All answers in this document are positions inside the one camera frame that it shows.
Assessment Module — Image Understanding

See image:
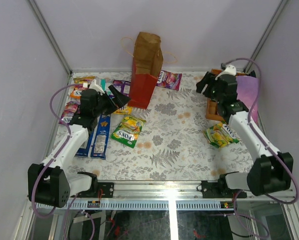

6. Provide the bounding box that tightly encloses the yellow green candy bag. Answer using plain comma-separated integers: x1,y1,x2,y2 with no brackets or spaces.
203,121,240,149

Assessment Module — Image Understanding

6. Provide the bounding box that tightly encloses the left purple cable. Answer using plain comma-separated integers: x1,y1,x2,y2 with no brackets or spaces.
30,83,90,220

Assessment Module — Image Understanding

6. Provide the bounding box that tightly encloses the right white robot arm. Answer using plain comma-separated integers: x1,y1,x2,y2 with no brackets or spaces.
196,70,294,197

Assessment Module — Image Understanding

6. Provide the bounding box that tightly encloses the red paper bag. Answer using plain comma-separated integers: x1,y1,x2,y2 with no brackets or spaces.
120,31,178,109

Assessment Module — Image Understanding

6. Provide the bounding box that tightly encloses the purple chocolate bar wrapper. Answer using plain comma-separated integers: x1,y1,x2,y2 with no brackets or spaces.
112,80,131,97

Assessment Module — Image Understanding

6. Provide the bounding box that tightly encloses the purple Fox's candy bag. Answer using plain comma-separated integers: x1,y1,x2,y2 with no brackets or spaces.
156,70,183,91
58,101,80,124

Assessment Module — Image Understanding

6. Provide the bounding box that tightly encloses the green Fox's candy bag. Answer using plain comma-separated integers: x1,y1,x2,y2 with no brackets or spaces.
111,114,147,149

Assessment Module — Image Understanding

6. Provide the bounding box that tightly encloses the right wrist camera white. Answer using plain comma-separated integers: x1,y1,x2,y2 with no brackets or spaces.
220,63,237,76

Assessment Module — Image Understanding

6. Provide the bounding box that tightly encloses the teal snack packet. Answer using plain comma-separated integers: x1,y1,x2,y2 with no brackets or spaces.
100,79,106,91

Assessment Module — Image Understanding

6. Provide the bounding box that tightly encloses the yellow snack bar wrapper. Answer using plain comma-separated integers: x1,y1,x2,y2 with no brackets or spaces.
113,106,133,115

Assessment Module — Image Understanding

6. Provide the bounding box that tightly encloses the purple Frozen bag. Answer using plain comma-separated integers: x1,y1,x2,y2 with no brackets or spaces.
236,75,259,124

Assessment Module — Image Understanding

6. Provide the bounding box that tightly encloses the orange Fox's candy bag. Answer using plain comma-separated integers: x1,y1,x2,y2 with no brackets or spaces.
69,76,96,100

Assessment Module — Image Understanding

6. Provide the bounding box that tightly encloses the blue Doritos chip bag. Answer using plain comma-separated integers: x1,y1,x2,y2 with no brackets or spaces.
75,115,111,160

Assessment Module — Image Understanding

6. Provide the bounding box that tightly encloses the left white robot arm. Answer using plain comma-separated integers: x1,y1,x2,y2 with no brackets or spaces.
27,83,131,208

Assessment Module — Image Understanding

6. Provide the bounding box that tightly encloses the wooden tray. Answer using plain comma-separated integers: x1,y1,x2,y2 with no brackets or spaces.
205,70,257,121

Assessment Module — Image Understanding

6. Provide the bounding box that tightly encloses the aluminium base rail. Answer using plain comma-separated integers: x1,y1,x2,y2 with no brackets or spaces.
26,179,297,202

